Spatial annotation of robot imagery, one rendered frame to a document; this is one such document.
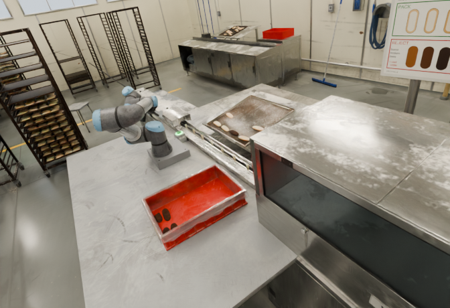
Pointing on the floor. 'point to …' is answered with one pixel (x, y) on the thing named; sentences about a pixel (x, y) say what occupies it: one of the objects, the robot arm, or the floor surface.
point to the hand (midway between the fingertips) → (158, 118)
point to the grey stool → (79, 110)
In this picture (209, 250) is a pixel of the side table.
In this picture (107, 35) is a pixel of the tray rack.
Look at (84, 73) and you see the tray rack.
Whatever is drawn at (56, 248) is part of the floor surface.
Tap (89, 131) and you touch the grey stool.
